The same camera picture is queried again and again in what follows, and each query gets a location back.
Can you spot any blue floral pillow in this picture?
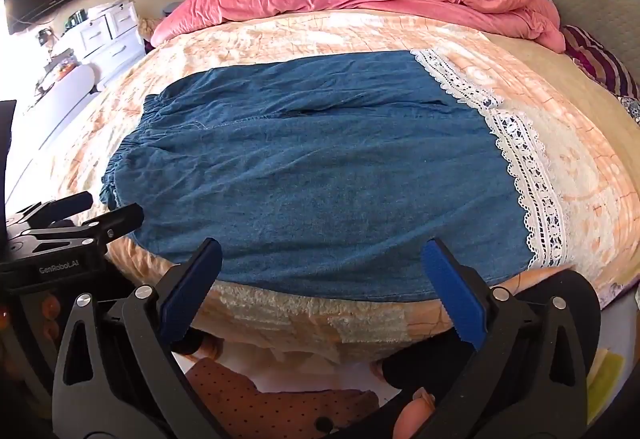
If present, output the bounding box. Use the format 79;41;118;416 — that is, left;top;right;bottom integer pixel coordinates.
617;95;640;122

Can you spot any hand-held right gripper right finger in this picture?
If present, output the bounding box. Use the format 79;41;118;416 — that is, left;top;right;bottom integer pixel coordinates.
421;239;601;439

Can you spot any white drawer cabinet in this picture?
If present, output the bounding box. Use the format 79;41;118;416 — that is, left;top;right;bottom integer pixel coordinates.
75;1;147;84

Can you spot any purple striped pillow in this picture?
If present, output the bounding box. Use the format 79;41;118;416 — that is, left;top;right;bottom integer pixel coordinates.
560;25;640;100

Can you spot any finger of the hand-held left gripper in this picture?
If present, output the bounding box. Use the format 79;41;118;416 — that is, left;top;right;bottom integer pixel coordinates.
20;191;95;230
22;203;146;251

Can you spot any grey padded headboard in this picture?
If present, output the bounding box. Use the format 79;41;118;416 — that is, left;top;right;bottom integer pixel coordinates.
509;0;640;100

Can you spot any orange bear print blanket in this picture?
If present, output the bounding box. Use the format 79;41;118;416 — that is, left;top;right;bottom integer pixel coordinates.
10;9;640;365

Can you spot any beige bed sheet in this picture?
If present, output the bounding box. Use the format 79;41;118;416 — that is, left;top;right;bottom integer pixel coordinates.
482;31;626;120

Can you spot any person's dotted brown clothing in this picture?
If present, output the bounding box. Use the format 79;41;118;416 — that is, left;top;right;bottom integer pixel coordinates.
185;356;381;439

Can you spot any blue denim pants lace trim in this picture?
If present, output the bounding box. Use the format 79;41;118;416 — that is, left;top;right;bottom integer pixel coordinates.
98;50;576;304

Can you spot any white padded seat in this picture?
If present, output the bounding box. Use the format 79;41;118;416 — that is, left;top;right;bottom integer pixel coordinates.
10;64;101;154

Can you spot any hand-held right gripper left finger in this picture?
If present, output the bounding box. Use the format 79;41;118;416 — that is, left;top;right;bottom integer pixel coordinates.
52;238;226;439

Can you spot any yellow green cloth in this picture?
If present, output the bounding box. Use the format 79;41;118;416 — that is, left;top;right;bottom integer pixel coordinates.
585;346;626;425

